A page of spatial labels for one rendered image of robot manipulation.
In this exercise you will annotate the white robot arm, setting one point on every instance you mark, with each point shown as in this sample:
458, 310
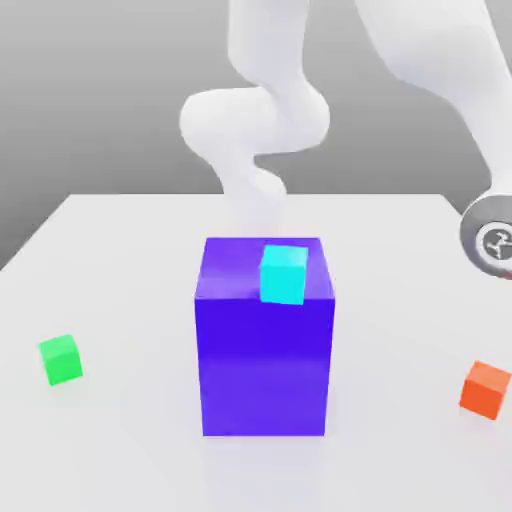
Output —
256, 120

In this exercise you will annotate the small cyan cube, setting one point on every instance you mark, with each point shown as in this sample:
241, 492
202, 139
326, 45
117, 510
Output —
282, 280

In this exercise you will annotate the small green cube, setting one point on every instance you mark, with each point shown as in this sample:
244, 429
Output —
62, 362

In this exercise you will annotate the large purple box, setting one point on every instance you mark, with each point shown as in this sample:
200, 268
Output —
262, 368

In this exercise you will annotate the small orange cube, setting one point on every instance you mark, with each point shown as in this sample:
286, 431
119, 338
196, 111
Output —
482, 394

